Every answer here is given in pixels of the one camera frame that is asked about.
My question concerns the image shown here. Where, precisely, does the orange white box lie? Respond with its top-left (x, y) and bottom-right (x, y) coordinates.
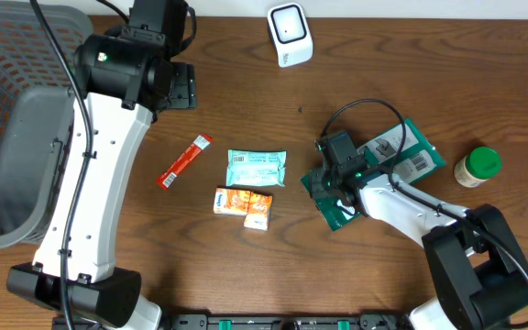
top-left (244, 192), bottom-right (272, 231)

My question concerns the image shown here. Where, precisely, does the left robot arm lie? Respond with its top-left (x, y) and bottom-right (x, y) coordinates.
top-left (6, 0), bottom-right (197, 329)

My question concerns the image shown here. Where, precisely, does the mint green wipes packet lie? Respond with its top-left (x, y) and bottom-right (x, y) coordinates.
top-left (226, 149), bottom-right (287, 187)

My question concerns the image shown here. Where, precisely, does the red sachet packet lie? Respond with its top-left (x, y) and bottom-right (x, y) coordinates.
top-left (157, 134), bottom-right (213, 190)

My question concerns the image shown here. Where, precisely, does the green-lidded white jar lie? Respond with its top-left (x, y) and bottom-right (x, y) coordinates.
top-left (454, 147), bottom-right (502, 188)

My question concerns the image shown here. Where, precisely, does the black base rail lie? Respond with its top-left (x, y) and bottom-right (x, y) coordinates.
top-left (52, 313), bottom-right (412, 330)

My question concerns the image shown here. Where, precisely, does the white barcode scanner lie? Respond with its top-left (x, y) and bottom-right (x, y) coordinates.
top-left (267, 2), bottom-right (314, 68)

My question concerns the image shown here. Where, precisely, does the grey plastic mesh basket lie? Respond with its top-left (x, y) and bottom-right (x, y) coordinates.
top-left (0, 1), bottom-right (74, 248)

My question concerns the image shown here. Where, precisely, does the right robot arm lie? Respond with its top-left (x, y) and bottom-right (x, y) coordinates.
top-left (309, 132), bottom-right (528, 329)

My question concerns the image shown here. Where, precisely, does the green white sponge package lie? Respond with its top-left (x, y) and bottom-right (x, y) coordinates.
top-left (313, 117), bottom-right (446, 231)

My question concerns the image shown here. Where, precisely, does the orange small box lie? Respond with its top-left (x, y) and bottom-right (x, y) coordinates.
top-left (213, 188), bottom-right (251, 215)

